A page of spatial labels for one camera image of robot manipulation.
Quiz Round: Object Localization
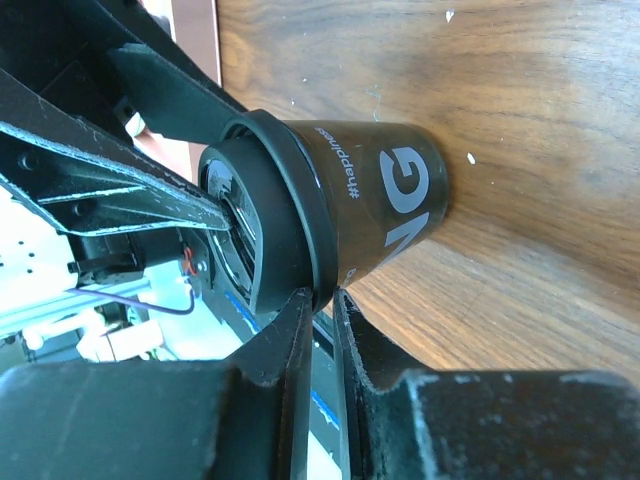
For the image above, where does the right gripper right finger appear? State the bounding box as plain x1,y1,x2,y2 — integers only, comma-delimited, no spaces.
333,290,639,479

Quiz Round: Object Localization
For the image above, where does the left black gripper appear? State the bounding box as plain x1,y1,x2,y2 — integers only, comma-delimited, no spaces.
1,1,247,235

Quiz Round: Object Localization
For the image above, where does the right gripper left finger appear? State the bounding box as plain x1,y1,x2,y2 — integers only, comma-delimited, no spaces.
1,289,312,479

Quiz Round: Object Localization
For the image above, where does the black coffee cup lid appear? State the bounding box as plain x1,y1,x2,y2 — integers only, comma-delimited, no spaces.
198,110,338,314

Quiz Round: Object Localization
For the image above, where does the brown takeout coffee cup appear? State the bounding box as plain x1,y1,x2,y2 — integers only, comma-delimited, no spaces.
288,120,449,287

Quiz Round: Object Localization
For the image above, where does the pink plastic tray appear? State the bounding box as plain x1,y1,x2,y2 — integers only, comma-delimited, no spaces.
126,0,222,180

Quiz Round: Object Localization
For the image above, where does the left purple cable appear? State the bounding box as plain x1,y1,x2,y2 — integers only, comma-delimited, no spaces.
67,284,199,317

